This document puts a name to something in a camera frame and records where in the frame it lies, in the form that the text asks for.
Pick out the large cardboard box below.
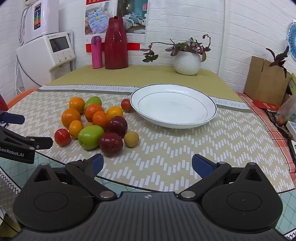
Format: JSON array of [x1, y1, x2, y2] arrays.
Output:
[[243, 56, 292, 107]]

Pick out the white water purifier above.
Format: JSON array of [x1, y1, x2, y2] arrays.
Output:
[[22, 0, 60, 44]]

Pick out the white water dispenser with screen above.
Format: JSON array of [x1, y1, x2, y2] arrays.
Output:
[[16, 30, 75, 90]]

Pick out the red tomato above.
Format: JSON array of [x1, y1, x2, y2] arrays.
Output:
[[121, 98, 133, 113]]

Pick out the red thermos jug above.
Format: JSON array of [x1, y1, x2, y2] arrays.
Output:
[[104, 16, 129, 70]]

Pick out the clear plastic bag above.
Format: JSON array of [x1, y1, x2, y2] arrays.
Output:
[[275, 94, 296, 127]]

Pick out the potted plant white ribbed pot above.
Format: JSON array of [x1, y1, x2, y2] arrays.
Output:
[[142, 34, 212, 76]]

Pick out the red apple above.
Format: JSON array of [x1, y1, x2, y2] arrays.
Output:
[[54, 128, 71, 147]]

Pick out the white plate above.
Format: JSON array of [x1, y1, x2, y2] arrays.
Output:
[[130, 84, 217, 128]]

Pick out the olive green table mat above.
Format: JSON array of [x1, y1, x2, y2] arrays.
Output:
[[47, 64, 243, 102]]

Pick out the yellow orange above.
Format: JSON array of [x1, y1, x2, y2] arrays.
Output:
[[106, 106, 124, 120]]

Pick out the wall calendar poster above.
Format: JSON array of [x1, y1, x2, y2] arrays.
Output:
[[84, 0, 149, 53]]

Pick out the beige chevron table mat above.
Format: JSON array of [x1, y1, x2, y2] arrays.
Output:
[[5, 85, 295, 193]]

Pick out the green box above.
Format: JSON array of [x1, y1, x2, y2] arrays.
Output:
[[288, 73, 296, 95]]

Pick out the black yellow patterned strap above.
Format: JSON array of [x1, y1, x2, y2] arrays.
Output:
[[266, 109, 296, 144]]

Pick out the dark purple plant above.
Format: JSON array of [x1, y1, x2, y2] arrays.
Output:
[[265, 45, 290, 78]]

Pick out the teal tablecloth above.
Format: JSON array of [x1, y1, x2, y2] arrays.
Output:
[[0, 152, 296, 239]]

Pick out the grey purifier hoses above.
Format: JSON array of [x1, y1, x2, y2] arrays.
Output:
[[18, 6, 29, 47]]

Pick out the red envelope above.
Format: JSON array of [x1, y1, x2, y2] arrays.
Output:
[[253, 100, 281, 111]]

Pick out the dark red plum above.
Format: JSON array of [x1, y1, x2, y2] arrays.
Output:
[[106, 116, 128, 138], [99, 132, 124, 156]]

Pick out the round green fruit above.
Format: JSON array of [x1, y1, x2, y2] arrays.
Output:
[[77, 125, 105, 150]]

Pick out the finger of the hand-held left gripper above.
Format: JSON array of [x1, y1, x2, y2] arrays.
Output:
[[0, 126, 53, 151], [0, 111, 25, 127]]

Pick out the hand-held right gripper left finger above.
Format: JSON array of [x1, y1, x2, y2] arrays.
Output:
[[32, 153, 117, 201]]

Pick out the pink bottle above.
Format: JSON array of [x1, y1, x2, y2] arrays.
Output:
[[91, 36, 103, 69]]

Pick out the red plaid cloth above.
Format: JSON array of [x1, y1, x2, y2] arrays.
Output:
[[237, 91, 296, 163]]

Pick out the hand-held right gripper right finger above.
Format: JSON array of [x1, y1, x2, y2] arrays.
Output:
[[179, 153, 264, 201]]

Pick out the small orange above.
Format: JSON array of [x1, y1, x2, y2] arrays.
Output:
[[68, 120, 84, 139]]

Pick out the large blue round wall decoration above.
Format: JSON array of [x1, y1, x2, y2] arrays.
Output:
[[285, 22, 296, 56]]

